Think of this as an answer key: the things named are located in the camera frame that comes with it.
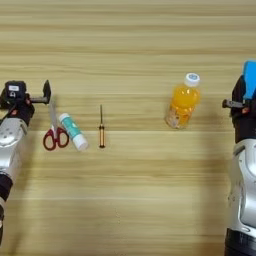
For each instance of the blue rectangular eraser block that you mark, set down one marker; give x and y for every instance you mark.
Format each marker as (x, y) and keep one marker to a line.
(250, 80)

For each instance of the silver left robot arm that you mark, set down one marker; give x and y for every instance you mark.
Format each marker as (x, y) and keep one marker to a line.
(10, 150)

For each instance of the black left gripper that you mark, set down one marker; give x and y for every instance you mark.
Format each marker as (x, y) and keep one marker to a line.
(22, 106)

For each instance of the orange juice bottle white cap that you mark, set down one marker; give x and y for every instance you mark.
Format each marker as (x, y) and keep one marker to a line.
(183, 100)

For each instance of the green and white glue stick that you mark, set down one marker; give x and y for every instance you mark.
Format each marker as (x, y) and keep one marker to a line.
(74, 132)

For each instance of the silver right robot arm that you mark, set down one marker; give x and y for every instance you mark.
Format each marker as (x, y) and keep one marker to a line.
(245, 186)

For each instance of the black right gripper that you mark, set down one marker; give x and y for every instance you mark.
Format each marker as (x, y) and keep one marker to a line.
(245, 123)

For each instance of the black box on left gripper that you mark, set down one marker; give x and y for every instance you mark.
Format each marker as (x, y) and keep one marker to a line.
(15, 89)

